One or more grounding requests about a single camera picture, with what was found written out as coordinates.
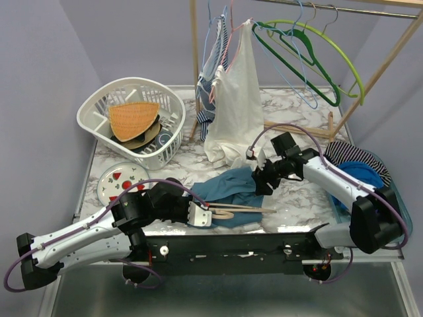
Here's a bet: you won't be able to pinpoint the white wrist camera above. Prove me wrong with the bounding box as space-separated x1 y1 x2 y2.
188 201 213 227
245 146 267 168

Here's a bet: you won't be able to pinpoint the lime green hanger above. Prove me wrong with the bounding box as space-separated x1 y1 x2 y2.
264 19 365 107

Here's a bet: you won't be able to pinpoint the pink wire hanger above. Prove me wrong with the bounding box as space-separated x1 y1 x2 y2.
208 0 243 103

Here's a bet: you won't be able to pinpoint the teal blue tank top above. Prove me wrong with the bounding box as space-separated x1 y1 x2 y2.
191 166 264 229

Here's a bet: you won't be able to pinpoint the white tank top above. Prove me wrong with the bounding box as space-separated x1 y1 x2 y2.
204 19 264 168

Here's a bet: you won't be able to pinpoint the blue striped garment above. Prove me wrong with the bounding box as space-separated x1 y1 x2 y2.
196 14 229 141

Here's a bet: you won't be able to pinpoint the white plastic laundry basket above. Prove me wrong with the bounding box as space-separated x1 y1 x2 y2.
77 77 186 170

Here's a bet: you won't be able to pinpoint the watermelon pattern plate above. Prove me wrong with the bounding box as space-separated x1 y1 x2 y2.
97 162 150 206

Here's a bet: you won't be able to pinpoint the bright blue garment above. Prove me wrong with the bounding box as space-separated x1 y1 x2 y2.
330 160 386 212

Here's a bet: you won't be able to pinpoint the wooden clothes rack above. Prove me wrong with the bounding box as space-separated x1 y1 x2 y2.
189 1 422 141

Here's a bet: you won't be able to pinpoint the light blue plastic hanger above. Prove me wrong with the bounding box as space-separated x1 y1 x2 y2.
252 1 321 110

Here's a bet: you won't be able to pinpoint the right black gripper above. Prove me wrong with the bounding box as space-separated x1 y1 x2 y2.
251 155 289 195

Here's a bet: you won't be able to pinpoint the dark plates in basket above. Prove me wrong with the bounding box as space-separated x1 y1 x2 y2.
111 115 173 154

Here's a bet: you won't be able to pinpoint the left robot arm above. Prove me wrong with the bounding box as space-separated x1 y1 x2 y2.
17 178 204 291

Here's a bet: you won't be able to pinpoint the orange woven mat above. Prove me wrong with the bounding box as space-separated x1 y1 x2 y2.
108 102 161 142

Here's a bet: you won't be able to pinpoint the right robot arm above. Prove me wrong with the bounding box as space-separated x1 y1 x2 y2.
247 132 408 259

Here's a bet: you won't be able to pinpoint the light blue wire hanger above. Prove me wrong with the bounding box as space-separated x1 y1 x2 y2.
200 1 229 81

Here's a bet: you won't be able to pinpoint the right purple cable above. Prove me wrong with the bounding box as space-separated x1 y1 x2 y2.
247 122 409 285

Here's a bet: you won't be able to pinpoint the black white striped garment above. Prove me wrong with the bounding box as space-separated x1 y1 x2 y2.
325 141 392 187

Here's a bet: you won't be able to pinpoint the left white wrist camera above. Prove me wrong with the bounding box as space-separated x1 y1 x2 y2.
188 201 213 227

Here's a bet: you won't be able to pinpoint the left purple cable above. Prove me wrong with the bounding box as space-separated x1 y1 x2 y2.
3 178 210 294

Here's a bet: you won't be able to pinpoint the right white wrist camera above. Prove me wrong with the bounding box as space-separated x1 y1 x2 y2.
245 146 267 168

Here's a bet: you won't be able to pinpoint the beige wooden hanger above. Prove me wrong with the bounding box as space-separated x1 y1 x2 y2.
208 203 276 220

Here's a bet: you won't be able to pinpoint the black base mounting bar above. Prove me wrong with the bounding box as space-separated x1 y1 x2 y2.
125 229 344 275

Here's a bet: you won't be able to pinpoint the purple cable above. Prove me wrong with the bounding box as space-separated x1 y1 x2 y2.
3 178 210 294
247 122 409 285

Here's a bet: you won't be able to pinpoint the dark green plastic hanger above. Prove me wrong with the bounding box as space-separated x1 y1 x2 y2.
251 20 341 107

